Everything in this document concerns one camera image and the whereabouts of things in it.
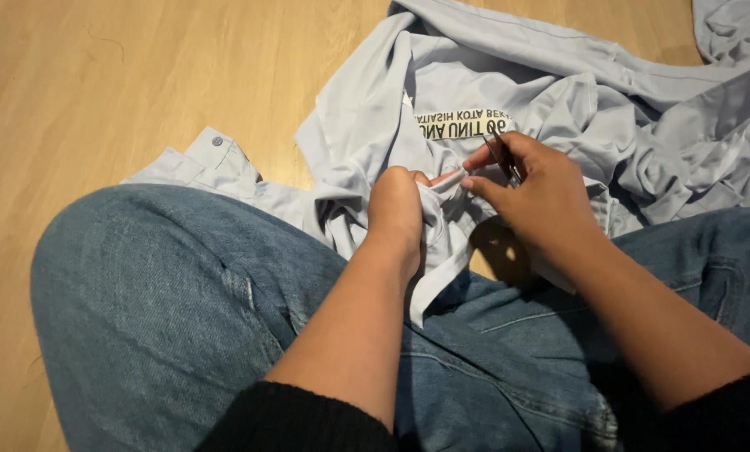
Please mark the person's right hand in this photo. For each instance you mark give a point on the person's right hand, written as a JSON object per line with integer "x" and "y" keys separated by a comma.
{"x": 547, "y": 194}

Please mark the cream printed name patch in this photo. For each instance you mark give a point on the cream printed name patch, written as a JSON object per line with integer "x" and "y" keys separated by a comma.
{"x": 464, "y": 123}

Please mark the person's blue jeans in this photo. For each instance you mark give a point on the person's blue jeans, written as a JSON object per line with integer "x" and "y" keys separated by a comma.
{"x": 180, "y": 301}

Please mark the person's black sleeves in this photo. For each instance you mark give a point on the person's black sleeves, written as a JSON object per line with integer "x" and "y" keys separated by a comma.
{"x": 299, "y": 420}

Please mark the small metal thread snips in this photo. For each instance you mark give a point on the small metal thread snips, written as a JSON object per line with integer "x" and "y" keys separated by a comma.
{"x": 505, "y": 160}

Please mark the light blue shirt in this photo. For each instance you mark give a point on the light blue shirt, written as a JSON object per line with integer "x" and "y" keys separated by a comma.
{"x": 538, "y": 100}

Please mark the person's left hand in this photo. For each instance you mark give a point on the person's left hand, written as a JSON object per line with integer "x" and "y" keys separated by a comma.
{"x": 395, "y": 207}

